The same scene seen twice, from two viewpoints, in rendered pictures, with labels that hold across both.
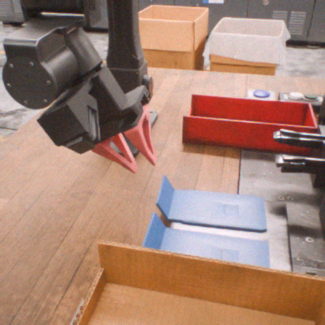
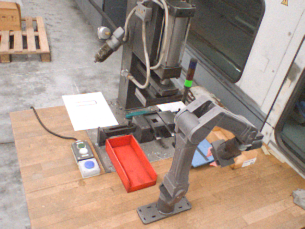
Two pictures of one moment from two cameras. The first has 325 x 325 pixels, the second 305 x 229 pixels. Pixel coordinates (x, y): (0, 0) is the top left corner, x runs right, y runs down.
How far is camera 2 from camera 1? 146 cm
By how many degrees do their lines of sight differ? 101
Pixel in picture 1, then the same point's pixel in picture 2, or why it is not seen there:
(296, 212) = (168, 142)
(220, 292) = not seen: hidden behind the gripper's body
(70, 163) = (208, 215)
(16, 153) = not seen: outside the picture
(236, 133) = (145, 160)
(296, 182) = (152, 145)
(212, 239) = (203, 150)
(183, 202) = (197, 161)
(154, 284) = not seen: hidden behind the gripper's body
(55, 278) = (243, 179)
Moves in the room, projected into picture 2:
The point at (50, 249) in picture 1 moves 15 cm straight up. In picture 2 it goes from (239, 187) to (251, 161)
